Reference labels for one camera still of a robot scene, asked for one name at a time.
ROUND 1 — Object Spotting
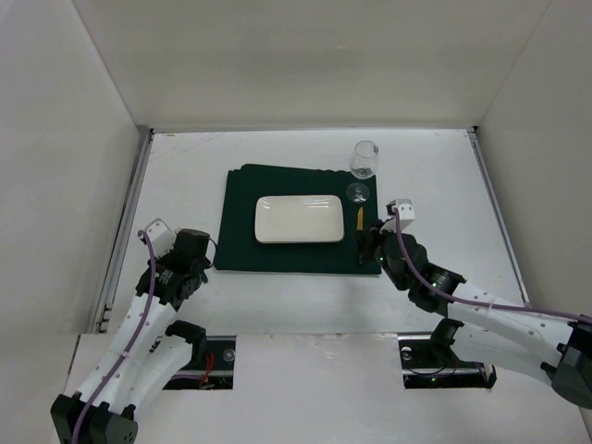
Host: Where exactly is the gold knife dark handle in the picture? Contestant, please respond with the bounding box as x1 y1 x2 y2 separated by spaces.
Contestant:
354 206 364 265

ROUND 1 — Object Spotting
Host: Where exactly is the dark green cloth placemat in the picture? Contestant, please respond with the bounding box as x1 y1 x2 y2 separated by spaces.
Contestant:
214 164 381 276

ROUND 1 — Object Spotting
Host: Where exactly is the clear wine glass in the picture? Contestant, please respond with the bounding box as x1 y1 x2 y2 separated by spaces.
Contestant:
346 141 379 203

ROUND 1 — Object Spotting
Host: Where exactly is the white rectangular plate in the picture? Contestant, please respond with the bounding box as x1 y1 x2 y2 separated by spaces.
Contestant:
254 195 345 244

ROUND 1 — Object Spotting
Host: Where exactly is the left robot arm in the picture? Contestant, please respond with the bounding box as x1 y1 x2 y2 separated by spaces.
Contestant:
50 219 212 443

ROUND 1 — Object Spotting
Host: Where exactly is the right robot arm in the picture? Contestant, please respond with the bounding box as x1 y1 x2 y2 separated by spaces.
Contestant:
354 221 591 409

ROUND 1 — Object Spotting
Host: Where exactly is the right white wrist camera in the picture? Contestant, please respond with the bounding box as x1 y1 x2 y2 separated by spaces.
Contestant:
387 199 415 229

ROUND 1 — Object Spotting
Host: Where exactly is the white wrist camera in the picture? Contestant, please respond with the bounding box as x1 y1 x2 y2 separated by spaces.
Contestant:
138 217 176 257
387 199 415 229

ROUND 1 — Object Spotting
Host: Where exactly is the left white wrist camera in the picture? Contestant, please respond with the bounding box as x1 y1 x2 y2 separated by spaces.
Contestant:
138 217 176 257

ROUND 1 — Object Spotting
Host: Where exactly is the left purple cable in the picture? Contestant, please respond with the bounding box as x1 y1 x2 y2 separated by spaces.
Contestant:
71 228 218 444

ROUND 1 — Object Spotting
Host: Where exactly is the purple cable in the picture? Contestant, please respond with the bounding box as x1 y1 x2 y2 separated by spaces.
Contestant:
71 228 218 444
386 203 592 385

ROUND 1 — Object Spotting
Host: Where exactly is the left aluminium table rail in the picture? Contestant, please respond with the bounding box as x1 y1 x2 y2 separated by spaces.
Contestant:
91 125 154 334

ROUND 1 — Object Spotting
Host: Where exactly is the aluminium table rail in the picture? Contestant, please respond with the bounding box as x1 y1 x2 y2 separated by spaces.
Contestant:
91 125 154 334
467 127 532 306

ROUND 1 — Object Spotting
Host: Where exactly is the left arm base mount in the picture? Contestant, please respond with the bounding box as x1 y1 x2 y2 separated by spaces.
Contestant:
164 336 237 391

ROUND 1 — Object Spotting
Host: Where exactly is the right aluminium table rail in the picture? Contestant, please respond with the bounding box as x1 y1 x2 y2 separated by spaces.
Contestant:
467 127 532 306

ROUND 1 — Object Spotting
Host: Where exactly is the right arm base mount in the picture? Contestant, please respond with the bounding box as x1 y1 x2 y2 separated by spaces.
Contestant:
398 319 497 389

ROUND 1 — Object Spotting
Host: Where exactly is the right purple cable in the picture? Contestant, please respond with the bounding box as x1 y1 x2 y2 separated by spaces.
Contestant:
386 203 592 385

